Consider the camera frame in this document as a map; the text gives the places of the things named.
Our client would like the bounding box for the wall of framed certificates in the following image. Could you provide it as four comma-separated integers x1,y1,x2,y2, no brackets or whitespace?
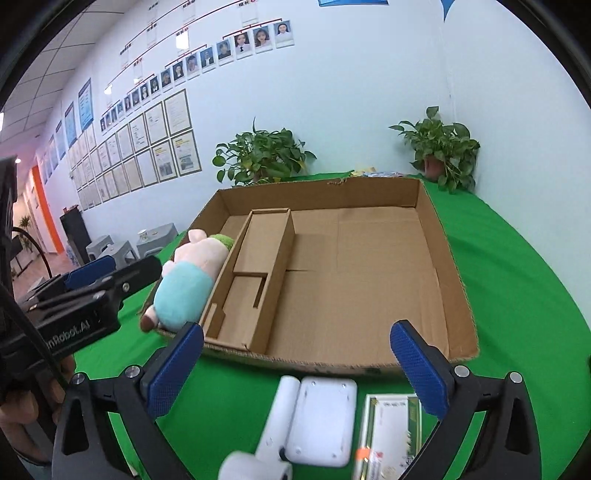
34,89,202,212

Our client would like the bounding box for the green and white medicine box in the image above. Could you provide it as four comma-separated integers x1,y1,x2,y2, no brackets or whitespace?
352,393,423,480

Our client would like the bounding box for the person's left hand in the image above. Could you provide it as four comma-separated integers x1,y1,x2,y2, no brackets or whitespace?
0,355,77,462

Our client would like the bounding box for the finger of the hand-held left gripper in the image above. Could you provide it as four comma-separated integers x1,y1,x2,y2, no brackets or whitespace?
34,255,163,324
28,255,117,305

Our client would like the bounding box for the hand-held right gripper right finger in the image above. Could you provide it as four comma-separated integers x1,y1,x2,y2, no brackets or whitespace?
390,319,542,480

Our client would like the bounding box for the white rectangular plastic device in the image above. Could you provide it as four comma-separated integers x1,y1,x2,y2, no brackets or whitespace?
283,376,358,468

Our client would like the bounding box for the row of portrait photos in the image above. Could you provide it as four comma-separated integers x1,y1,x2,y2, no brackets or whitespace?
99,21,296,134

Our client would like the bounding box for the green tablecloth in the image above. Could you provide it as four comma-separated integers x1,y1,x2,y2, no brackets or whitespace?
69,171,587,480

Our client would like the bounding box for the green plant in red pot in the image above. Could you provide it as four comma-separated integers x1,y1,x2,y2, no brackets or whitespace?
389,106,481,195

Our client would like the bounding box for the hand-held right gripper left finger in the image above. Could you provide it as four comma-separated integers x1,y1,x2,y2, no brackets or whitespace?
51,322,205,480

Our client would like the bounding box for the large blue wall poster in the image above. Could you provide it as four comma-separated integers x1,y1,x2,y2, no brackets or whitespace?
78,78,93,132

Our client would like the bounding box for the white hair dryer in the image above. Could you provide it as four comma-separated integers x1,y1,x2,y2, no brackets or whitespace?
218,375,301,480

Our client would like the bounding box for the brown cardboard box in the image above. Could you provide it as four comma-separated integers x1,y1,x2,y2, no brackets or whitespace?
139,178,481,377

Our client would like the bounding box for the black cable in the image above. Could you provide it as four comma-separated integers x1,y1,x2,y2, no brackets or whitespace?
0,226,70,386

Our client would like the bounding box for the blue wall sign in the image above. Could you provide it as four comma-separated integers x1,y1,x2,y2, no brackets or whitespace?
318,0,390,8

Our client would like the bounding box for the bushy green potted plant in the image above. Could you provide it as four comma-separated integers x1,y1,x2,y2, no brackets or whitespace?
212,117,318,188

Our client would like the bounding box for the pink pig plush toy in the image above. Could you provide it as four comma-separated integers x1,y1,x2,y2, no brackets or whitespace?
140,228,236,334

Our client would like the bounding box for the black cabinet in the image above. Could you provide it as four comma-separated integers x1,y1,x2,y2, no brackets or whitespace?
60,210,90,266

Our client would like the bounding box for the grey plastic stool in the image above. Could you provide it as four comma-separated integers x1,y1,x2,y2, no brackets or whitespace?
85,235,116,264
136,223,180,259
99,242,139,269

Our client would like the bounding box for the colourful flat packet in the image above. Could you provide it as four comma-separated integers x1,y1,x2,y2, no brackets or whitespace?
351,168,403,179

